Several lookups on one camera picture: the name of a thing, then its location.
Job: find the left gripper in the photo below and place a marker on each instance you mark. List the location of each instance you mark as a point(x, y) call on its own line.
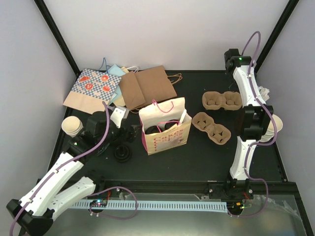
point(130, 137)

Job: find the pink cakes paper bag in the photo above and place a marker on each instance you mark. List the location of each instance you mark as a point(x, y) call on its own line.
point(158, 114)

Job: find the white straw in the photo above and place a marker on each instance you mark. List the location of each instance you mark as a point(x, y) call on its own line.
point(182, 117)

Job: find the pulp cup carrier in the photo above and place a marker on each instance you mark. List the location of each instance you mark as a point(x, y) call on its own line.
point(213, 100)
point(217, 133)

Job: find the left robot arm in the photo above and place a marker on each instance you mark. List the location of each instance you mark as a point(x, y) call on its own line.
point(36, 211)

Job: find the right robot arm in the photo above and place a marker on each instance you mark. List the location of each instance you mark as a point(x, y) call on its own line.
point(252, 122)

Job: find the front black lid stack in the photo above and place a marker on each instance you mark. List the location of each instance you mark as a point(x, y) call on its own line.
point(122, 153)

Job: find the brown kraft paper bag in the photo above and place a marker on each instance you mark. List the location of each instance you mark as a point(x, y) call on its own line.
point(141, 88)

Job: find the cream paper bag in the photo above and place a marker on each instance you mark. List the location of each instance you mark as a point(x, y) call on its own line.
point(133, 69)

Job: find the blue checkered paper bag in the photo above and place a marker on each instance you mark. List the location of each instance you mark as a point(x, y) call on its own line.
point(90, 90)

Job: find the light blue paper bag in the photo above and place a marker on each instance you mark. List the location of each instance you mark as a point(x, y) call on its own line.
point(113, 70)

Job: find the left paper cup stack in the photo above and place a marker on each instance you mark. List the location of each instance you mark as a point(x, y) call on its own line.
point(72, 125)

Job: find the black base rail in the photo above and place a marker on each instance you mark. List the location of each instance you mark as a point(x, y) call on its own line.
point(212, 188)

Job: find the light blue cable duct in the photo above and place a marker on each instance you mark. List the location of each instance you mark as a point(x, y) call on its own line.
point(152, 205)

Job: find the left black frame post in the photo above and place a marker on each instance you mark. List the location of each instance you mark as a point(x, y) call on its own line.
point(42, 7)

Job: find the black frame post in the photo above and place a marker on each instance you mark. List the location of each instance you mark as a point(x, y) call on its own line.
point(42, 7)
point(287, 12)

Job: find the right black frame post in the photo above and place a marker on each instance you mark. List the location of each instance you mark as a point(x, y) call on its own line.
point(287, 12)

